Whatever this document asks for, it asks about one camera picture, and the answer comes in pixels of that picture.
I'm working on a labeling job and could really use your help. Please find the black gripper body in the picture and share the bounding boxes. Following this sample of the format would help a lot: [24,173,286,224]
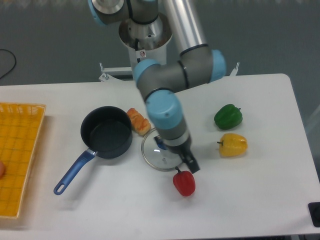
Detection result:
[166,136,192,156]

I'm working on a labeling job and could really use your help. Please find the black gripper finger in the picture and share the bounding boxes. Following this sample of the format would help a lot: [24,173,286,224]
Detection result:
[181,150,200,174]

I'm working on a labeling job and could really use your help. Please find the yellow bell pepper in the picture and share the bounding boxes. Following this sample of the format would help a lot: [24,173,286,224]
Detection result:
[217,133,248,157]

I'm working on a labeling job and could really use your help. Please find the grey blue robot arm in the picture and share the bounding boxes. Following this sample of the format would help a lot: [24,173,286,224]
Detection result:
[88,0,226,173]

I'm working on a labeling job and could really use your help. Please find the red bell pepper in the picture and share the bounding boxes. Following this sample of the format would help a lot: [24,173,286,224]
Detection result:
[172,166,196,197]

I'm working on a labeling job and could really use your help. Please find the green bell pepper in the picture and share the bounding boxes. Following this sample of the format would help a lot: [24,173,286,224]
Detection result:
[213,104,243,130]

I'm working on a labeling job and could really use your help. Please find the glass lid blue knob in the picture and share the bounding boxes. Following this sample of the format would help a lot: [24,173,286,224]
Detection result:
[141,128,183,172]

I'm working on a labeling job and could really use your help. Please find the toy bread loaf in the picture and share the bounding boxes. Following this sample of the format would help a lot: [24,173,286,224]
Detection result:
[127,108,151,136]

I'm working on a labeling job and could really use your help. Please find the black device table corner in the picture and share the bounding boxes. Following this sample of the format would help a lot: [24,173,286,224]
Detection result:
[308,202,320,228]

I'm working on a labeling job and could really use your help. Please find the yellow woven basket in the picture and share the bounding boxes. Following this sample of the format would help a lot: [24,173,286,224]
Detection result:
[0,102,46,219]

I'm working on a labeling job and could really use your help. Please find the dark saucepan blue handle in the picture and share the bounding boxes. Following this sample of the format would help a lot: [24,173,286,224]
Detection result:
[53,106,133,195]

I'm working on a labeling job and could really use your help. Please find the white table clamp bracket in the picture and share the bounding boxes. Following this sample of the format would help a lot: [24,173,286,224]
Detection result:
[229,62,240,77]

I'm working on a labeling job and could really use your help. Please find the black cable on floor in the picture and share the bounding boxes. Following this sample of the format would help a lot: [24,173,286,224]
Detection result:
[0,48,17,80]

